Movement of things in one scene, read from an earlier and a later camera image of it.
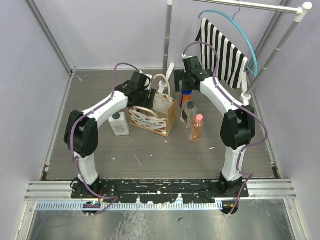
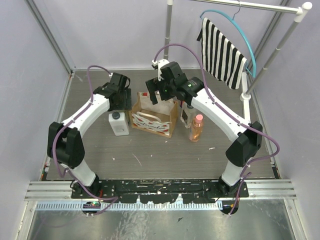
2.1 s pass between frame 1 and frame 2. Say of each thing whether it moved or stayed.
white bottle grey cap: stayed
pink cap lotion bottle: stayed
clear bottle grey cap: stayed
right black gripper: moved
